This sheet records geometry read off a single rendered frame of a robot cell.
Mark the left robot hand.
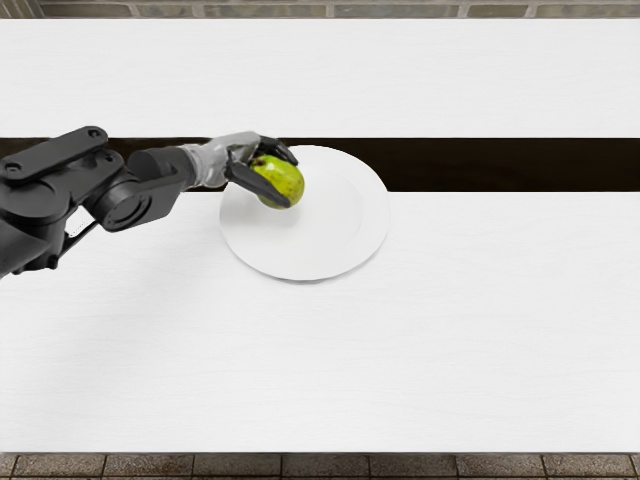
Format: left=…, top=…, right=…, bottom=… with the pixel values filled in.
left=182, top=131, right=300, bottom=209

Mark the green pear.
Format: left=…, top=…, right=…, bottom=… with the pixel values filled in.
left=248, top=154, right=306, bottom=211

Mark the white round plate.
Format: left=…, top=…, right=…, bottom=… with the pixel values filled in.
left=218, top=144, right=391, bottom=283

